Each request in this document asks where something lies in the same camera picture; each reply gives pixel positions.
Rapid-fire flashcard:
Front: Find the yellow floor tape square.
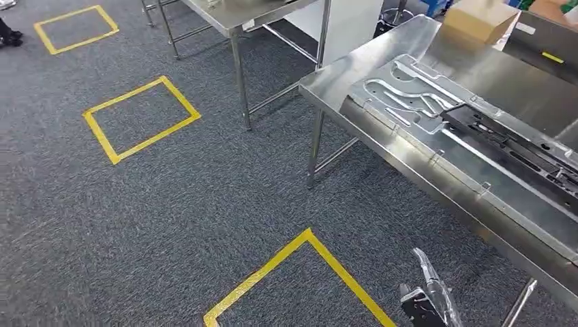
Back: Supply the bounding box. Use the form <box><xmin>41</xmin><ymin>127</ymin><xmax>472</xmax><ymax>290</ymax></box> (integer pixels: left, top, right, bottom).
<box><xmin>82</xmin><ymin>75</ymin><xmax>202</xmax><ymax>166</ymax></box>
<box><xmin>33</xmin><ymin>5</ymin><xmax>121</xmax><ymax>56</ymax></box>
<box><xmin>203</xmin><ymin>228</ymin><xmax>397</xmax><ymax>327</ymax></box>

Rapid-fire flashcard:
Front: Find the black round stool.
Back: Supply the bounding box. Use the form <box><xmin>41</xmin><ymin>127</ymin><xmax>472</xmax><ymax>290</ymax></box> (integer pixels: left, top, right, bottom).
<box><xmin>374</xmin><ymin>0</ymin><xmax>414</xmax><ymax>40</ymax></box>

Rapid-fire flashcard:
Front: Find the black plastic plate with cutouts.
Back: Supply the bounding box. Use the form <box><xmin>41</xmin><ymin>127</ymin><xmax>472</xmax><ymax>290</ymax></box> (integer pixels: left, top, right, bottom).
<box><xmin>440</xmin><ymin>102</ymin><xmax>578</xmax><ymax>217</ymax></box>

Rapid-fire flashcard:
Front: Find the white board panel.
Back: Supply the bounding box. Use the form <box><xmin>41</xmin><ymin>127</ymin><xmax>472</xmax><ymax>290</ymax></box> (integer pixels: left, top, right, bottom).
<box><xmin>284</xmin><ymin>0</ymin><xmax>384</xmax><ymax>69</ymax></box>

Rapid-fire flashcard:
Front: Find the stamped sheet metal panel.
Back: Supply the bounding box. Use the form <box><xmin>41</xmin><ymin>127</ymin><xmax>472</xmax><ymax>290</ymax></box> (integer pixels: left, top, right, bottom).
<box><xmin>339</xmin><ymin>54</ymin><xmax>578</xmax><ymax>267</ymax></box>

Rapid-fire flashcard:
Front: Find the steel work table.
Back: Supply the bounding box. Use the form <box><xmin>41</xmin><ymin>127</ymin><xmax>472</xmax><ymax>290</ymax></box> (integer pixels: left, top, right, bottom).
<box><xmin>140</xmin><ymin>0</ymin><xmax>333</xmax><ymax>132</ymax></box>
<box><xmin>298</xmin><ymin>13</ymin><xmax>578</xmax><ymax>327</ymax></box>

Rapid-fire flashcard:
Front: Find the cardboard box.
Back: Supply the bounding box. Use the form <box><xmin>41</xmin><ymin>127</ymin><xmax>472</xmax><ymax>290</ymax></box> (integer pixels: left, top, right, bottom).
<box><xmin>440</xmin><ymin>0</ymin><xmax>521</xmax><ymax>46</ymax></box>
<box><xmin>528</xmin><ymin>0</ymin><xmax>578</xmax><ymax>28</ymax></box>

